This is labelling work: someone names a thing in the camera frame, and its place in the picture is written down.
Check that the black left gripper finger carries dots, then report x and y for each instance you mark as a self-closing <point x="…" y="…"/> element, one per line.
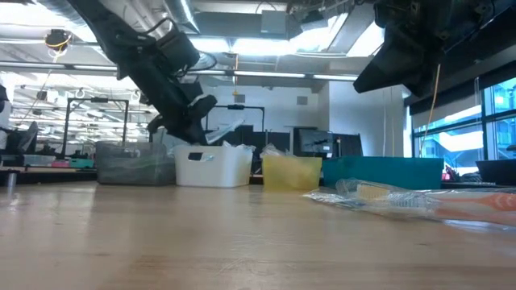
<point x="177" y="133"/>
<point x="197" y="131"/>

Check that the black partition panels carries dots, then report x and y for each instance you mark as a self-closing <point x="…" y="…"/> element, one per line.
<point x="274" y="141"/>

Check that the white plastic bin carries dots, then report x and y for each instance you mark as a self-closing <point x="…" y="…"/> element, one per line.
<point x="217" y="169"/>

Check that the large window black frame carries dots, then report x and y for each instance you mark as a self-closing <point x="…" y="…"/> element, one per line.
<point x="463" y="141"/>

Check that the black ceiling device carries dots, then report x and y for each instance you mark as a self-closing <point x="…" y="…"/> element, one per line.
<point x="58" y="38"/>

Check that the black office chair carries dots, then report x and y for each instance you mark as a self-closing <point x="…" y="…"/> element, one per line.
<point x="20" y="141"/>

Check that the ceiling strip light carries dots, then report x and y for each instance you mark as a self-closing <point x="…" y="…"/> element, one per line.
<point x="274" y="74"/>

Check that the teal box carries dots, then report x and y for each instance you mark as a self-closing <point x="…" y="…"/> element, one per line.
<point x="80" y="163"/>

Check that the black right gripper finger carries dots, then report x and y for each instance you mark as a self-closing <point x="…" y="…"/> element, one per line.
<point x="383" y="72"/>

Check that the black cabinet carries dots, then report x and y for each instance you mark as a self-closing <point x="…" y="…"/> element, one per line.
<point x="346" y="145"/>

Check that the black metal gantry frame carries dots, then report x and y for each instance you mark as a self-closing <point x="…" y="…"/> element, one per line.
<point x="242" y="106"/>
<point x="96" y="100"/>

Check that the yellow plastic bin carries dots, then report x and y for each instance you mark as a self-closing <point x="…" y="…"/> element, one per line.
<point x="292" y="173"/>

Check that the black desk monitor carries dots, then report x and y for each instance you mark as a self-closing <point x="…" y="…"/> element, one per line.
<point x="496" y="169"/>

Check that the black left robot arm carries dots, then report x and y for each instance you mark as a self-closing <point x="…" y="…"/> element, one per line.
<point x="117" y="36"/>

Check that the wooden desk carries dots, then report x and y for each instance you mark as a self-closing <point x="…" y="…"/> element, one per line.
<point x="40" y="170"/>

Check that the teal blue plastic bin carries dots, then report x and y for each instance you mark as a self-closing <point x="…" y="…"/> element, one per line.
<point x="383" y="172"/>

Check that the grey ceiling box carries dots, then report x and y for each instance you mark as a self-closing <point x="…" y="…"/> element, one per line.
<point x="274" y="21"/>

